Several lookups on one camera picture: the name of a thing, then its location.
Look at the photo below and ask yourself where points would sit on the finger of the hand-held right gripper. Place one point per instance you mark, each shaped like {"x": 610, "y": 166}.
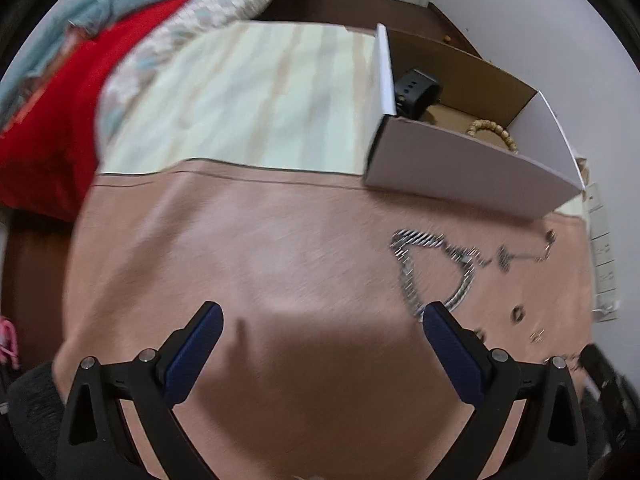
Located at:
{"x": 602, "y": 370}

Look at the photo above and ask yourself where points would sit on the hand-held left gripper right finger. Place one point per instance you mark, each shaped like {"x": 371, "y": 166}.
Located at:
{"x": 450, "y": 355}

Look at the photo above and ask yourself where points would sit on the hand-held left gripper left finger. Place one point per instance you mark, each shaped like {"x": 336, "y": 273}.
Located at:
{"x": 192, "y": 355}

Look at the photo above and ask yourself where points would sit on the white cardboard box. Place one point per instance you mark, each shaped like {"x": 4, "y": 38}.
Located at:
{"x": 450, "y": 170}

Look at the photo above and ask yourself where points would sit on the small silver earring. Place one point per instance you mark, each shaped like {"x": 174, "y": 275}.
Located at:
{"x": 537, "y": 336}

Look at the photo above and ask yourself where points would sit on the pink table cloth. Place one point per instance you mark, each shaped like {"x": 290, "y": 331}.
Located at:
{"x": 280, "y": 260}

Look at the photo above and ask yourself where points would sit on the white power strip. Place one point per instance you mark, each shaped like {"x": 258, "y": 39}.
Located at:
{"x": 600, "y": 240}

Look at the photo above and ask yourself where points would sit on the dark grey fabric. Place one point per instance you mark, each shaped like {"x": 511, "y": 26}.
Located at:
{"x": 35, "y": 420}

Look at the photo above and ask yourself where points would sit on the pink object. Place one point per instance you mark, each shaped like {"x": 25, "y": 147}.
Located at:
{"x": 6, "y": 342}

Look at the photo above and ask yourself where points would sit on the pale striped cloth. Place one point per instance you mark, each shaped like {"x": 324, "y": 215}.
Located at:
{"x": 240, "y": 100}

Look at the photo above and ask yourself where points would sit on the red blanket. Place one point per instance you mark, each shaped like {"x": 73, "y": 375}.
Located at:
{"x": 55, "y": 130}

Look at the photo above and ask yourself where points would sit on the teal blanket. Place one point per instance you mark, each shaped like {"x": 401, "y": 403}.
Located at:
{"x": 100, "y": 0}

